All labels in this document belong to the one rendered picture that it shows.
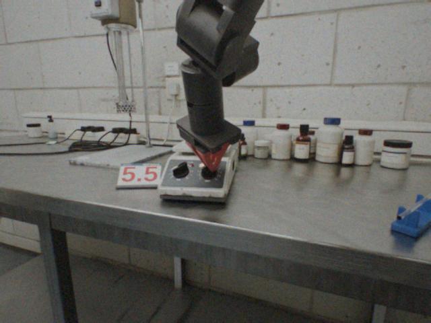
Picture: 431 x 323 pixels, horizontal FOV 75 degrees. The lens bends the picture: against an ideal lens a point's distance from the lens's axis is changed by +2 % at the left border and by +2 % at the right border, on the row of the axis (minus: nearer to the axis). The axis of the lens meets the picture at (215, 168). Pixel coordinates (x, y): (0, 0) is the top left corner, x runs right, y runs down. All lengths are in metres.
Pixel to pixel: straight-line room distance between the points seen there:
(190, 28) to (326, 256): 0.34
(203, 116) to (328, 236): 0.25
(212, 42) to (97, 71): 1.13
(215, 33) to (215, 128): 0.15
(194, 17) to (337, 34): 0.76
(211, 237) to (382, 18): 0.86
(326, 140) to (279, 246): 0.51
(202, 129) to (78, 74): 1.14
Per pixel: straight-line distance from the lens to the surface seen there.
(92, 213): 0.58
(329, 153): 0.88
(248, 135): 0.92
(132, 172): 0.65
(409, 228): 0.48
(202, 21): 0.36
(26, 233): 2.14
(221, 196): 0.50
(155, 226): 0.49
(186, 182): 0.52
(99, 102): 1.45
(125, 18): 0.94
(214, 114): 0.42
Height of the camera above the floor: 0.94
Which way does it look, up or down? 14 degrees down
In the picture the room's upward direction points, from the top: straight up
